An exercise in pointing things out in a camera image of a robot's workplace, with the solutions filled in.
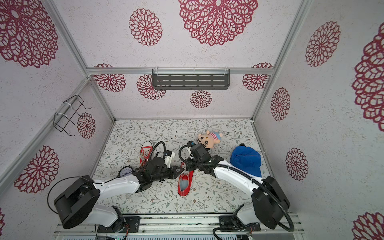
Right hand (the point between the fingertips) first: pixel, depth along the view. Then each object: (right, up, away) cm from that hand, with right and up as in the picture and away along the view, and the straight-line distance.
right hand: (185, 160), depth 83 cm
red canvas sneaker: (-26, +5, +14) cm, 30 cm away
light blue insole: (-1, -14, +2) cm, 14 cm away
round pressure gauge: (-37, -8, +7) cm, 38 cm away
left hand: (-1, -5, -1) cm, 5 cm away
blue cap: (+37, -1, +9) cm, 38 cm away
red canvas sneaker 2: (0, -8, 0) cm, 8 cm away
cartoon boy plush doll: (+16, +12, +16) cm, 25 cm away
